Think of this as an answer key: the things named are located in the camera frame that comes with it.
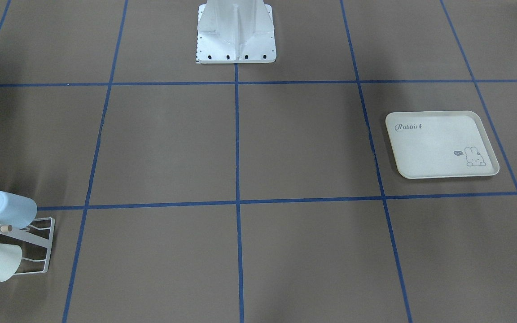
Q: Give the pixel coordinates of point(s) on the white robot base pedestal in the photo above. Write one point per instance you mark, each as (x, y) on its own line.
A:
(235, 32)

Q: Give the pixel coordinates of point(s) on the cream plastic tray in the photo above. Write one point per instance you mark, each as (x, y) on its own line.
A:
(440, 144)

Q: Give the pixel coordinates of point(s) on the light blue plastic cup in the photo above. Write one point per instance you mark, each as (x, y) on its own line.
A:
(17, 211)

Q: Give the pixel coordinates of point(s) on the white wire cup rack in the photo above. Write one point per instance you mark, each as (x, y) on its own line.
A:
(36, 242)

